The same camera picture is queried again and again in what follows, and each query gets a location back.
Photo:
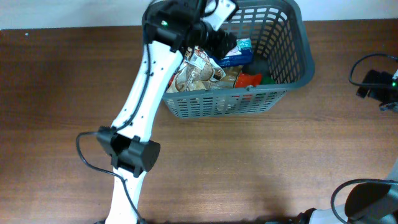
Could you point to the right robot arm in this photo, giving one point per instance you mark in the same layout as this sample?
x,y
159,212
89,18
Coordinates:
x,y
364,200

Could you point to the grey plastic shopping basket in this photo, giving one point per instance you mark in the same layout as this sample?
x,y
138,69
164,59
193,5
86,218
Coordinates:
x,y
280,50

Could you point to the brown cookie snack bag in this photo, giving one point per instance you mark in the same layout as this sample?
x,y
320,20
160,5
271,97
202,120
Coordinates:
x,y
197,72

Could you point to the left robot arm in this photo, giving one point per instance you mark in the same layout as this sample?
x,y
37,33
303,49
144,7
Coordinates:
x,y
168,28

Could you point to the red spaghetti pasta packet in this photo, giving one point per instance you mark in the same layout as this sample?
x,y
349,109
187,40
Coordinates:
x,y
242,80

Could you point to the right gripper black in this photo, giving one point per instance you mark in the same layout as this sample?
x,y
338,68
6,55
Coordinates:
x,y
380,78

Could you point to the green lid spice jar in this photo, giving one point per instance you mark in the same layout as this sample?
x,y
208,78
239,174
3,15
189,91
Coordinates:
x,y
267,80

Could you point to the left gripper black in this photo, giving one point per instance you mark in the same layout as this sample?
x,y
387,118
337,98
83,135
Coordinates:
x,y
222,43

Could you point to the multicolour tissue multipack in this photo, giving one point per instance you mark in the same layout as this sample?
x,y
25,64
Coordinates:
x,y
242,54

